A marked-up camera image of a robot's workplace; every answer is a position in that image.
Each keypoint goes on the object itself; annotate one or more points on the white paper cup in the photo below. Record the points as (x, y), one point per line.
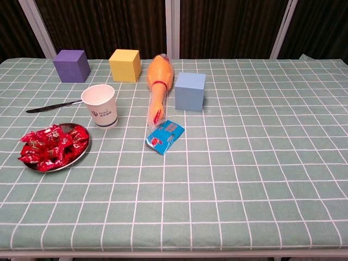
(104, 114)

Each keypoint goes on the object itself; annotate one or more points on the round metal plate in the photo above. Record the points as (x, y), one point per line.
(79, 157)

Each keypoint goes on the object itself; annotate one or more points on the blue snack packet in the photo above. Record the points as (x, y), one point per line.
(164, 137)

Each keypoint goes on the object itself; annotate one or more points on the light blue foam cube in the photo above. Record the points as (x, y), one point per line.
(189, 95)

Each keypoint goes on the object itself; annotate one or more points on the orange rubber chicken toy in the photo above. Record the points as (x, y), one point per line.
(159, 73)

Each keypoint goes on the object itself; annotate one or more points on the green checked tablecloth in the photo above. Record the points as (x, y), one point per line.
(244, 163)

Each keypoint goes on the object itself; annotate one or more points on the yellow foam cube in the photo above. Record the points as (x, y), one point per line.
(123, 68)

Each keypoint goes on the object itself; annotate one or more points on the dark brown partition panel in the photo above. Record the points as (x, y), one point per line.
(108, 27)
(13, 27)
(320, 27)
(231, 27)

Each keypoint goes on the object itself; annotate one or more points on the purple foam cube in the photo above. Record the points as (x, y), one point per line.
(70, 68)

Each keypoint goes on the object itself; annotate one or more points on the silver table knife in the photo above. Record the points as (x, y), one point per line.
(46, 108)

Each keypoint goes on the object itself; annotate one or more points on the white partition frame post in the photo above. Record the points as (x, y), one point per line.
(172, 27)
(282, 30)
(38, 30)

